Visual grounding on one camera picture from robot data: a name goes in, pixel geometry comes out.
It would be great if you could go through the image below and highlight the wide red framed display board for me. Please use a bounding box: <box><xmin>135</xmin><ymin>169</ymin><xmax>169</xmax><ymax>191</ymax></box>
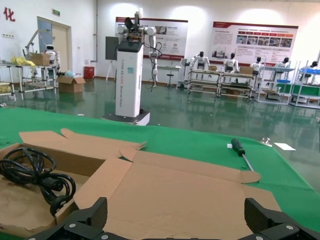
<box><xmin>209</xmin><ymin>21</ymin><xmax>299</xmax><ymax>66</ymax></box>

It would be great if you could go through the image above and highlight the green handled screwdriver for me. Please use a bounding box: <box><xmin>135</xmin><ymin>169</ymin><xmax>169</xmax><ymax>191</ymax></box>
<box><xmin>231</xmin><ymin>138</ymin><xmax>255</xmax><ymax>173</ymax></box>

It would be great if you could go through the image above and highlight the small white service robot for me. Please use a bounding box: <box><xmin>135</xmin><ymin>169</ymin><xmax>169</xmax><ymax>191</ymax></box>
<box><xmin>43</xmin><ymin>44</ymin><xmax>61</xmax><ymax>73</ymax></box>

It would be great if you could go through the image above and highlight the green table cloth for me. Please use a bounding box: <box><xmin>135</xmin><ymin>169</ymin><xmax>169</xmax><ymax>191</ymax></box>
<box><xmin>0</xmin><ymin>107</ymin><xmax>320</xmax><ymax>233</ymax></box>

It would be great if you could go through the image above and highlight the grey jointed crane arm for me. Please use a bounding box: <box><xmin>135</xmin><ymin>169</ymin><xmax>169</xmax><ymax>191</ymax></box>
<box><xmin>24</xmin><ymin>28</ymin><xmax>53</xmax><ymax>55</ymax></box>

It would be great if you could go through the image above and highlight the open cardboard carton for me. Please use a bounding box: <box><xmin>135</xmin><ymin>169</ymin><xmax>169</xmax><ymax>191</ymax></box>
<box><xmin>56</xmin><ymin>75</ymin><xmax>86</xmax><ymax>94</ymax></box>

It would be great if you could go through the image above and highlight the cardboard box with torn edge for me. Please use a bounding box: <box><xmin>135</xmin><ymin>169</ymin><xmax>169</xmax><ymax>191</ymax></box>
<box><xmin>0</xmin><ymin>127</ymin><xmax>148</xmax><ymax>238</ymax></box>

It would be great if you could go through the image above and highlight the grey wall pipe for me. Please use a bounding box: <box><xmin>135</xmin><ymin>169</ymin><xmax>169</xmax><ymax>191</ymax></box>
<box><xmin>92</xmin><ymin>0</ymin><xmax>99</xmax><ymax>63</ymax></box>

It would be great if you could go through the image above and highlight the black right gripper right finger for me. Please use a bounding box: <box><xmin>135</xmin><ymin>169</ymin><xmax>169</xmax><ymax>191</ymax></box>
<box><xmin>239</xmin><ymin>197</ymin><xmax>320</xmax><ymax>240</ymax></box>

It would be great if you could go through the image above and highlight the yellow bags pile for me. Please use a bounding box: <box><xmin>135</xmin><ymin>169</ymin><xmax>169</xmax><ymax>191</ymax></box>
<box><xmin>11</xmin><ymin>56</ymin><xmax>37</xmax><ymax>67</ymax></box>

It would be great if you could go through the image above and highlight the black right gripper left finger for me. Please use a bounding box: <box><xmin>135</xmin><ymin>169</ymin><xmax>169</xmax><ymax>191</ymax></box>
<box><xmin>24</xmin><ymin>196</ymin><xmax>111</xmax><ymax>240</ymax></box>

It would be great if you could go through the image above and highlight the white black humanoid robot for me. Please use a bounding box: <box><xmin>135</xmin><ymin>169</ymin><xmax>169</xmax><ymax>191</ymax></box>
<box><xmin>274</xmin><ymin>56</ymin><xmax>291</xmax><ymax>70</ymax></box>
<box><xmin>249</xmin><ymin>56</ymin><xmax>265</xmax><ymax>76</ymax></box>
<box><xmin>187</xmin><ymin>51</ymin><xmax>211</xmax><ymax>71</ymax></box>
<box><xmin>303</xmin><ymin>60</ymin><xmax>320</xmax><ymax>83</ymax></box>
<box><xmin>223</xmin><ymin>52</ymin><xmax>241</xmax><ymax>73</ymax></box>

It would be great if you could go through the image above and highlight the brown carton on rack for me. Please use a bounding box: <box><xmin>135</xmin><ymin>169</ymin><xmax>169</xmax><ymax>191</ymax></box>
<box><xmin>29</xmin><ymin>52</ymin><xmax>51</xmax><ymax>66</ymax></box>

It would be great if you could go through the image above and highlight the white pipe frame workbench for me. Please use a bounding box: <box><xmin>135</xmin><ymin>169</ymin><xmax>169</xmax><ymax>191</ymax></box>
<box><xmin>187</xmin><ymin>67</ymin><xmax>222</xmax><ymax>96</ymax></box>
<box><xmin>257</xmin><ymin>64</ymin><xmax>298</xmax><ymax>105</ymax></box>
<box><xmin>289</xmin><ymin>61</ymin><xmax>320</xmax><ymax>110</ymax></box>
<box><xmin>219</xmin><ymin>71</ymin><xmax>256</xmax><ymax>101</ymax></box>

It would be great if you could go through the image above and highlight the black round stool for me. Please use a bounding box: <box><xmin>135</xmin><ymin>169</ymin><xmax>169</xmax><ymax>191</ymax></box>
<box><xmin>164</xmin><ymin>72</ymin><xmax>176</xmax><ymax>88</ymax></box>

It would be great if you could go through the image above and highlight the black power cord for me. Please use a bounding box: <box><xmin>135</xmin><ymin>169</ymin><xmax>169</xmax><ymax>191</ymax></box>
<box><xmin>0</xmin><ymin>147</ymin><xmax>77</xmax><ymax>218</ymax></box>

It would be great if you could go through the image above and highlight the beige door blue frame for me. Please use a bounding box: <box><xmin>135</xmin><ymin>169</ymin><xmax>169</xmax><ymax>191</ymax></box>
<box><xmin>37</xmin><ymin>16</ymin><xmax>73</xmax><ymax>73</ymax></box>

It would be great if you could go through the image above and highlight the grey board on stand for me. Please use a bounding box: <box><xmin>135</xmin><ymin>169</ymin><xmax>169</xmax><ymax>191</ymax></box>
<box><xmin>105</xmin><ymin>36</ymin><xmax>119</xmax><ymax>83</ymax></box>

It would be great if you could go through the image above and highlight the white pipe frame rack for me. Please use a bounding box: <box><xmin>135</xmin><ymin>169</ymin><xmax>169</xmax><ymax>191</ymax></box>
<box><xmin>0</xmin><ymin>62</ymin><xmax>61</xmax><ymax>101</ymax></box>

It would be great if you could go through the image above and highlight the open brown cardboard box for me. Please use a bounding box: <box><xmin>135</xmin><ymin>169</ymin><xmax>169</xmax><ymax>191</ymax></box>
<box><xmin>73</xmin><ymin>146</ymin><xmax>283</xmax><ymax>240</ymax></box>

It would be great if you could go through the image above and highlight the small metal bracket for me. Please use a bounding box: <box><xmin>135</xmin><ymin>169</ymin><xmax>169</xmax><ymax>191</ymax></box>
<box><xmin>259</xmin><ymin>136</ymin><xmax>273</xmax><ymax>147</ymax></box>

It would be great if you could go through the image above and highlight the small white table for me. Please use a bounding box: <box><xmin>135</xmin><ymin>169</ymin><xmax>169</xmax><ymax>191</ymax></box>
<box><xmin>157</xmin><ymin>63</ymin><xmax>182</xmax><ymax>88</ymax></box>

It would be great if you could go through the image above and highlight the white wheeled tower robot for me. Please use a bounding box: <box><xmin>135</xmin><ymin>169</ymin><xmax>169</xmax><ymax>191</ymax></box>
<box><xmin>101</xmin><ymin>8</ymin><xmax>151</xmax><ymax>126</ymax></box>

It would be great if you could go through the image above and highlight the white paper sheet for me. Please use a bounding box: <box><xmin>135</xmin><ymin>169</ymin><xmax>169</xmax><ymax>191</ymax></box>
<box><xmin>273</xmin><ymin>142</ymin><xmax>297</xmax><ymax>151</ymax></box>

